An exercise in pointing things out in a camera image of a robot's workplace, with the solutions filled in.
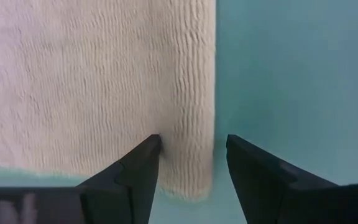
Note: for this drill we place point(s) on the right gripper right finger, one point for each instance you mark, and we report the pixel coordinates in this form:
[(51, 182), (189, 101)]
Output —
[(253, 174)]

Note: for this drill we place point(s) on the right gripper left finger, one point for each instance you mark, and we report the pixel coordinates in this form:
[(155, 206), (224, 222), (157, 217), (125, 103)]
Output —
[(141, 171)]

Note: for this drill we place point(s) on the light green microfiber towel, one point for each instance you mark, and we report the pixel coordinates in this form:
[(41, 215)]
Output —
[(89, 77)]

